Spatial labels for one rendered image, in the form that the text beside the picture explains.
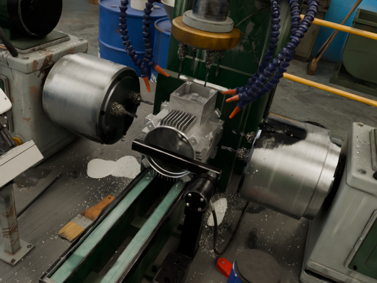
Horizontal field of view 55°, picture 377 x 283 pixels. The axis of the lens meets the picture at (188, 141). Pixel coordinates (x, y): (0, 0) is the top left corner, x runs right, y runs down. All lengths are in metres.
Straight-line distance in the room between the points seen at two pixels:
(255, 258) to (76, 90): 0.73
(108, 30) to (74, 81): 1.96
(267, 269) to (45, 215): 0.75
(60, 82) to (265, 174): 0.61
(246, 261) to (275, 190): 0.45
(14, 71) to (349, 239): 0.98
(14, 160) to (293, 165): 0.62
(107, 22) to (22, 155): 2.23
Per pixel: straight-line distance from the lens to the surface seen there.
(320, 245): 0.97
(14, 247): 1.00
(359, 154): 0.93
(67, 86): 1.07
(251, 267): 0.47
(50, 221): 1.08
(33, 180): 1.22
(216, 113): 1.08
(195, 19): 0.92
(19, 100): 1.18
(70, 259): 0.84
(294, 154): 0.89
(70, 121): 1.09
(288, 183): 0.89
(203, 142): 0.96
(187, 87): 1.09
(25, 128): 1.21
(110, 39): 3.01
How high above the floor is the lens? 1.56
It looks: 32 degrees down
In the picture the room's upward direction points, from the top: 11 degrees clockwise
